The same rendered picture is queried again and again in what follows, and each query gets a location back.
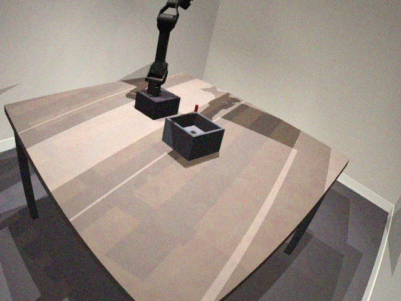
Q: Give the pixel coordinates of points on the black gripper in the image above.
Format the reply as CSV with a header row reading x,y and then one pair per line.
x,y
185,4

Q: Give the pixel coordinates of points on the white square plate with hole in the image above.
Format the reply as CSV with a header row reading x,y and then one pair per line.
x,y
194,130

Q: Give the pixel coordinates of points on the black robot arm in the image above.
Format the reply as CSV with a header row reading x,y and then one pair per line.
x,y
158,69

